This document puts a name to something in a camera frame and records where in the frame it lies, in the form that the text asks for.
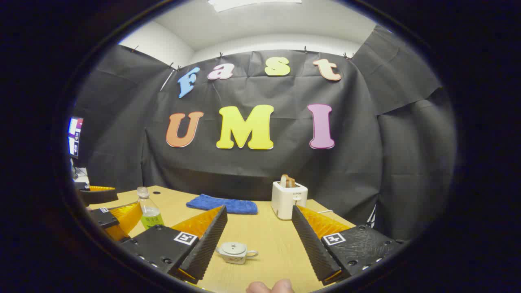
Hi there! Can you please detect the blue folded towel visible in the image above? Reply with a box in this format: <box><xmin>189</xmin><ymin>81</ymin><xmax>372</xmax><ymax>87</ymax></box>
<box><xmin>186</xmin><ymin>194</ymin><xmax>258</xmax><ymax>215</ymax></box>

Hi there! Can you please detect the ceiling light panel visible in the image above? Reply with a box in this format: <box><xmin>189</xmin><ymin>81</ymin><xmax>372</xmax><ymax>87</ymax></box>
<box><xmin>208</xmin><ymin>0</ymin><xmax>302</xmax><ymax>13</ymax></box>

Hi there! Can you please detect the white toaster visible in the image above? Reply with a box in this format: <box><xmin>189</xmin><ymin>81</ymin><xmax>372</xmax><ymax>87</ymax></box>
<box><xmin>271</xmin><ymin>181</ymin><xmax>309</xmax><ymax>221</ymax></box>

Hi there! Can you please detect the white ceramic teacup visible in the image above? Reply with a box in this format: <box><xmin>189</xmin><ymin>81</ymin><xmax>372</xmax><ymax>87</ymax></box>
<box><xmin>215</xmin><ymin>242</ymin><xmax>259</xmax><ymax>265</ymax></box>

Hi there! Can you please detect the green label water bottle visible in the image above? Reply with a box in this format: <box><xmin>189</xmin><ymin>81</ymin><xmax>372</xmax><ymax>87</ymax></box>
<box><xmin>136</xmin><ymin>186</ymin><xmax>165</xmax><ymax>230</ymax></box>

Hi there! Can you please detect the computer monitor screen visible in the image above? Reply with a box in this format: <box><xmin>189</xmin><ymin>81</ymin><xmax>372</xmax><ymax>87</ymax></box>
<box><xmin>67</xmin><ymin>116</ymin><xmax>84</xmax><ymax>159</ymax></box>

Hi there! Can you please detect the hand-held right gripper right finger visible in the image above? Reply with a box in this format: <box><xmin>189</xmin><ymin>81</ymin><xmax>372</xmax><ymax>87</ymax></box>
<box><xmin>291</xmin><ymin>205</ymin><xmax>406</xmax><ymax>286</ymax></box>

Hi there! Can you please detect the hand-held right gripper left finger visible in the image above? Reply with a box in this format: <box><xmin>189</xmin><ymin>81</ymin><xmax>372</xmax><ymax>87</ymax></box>
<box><xmin>119</xmin><ymin>206</ymin><xmax>228</xmax><ymax>284</ymax></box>

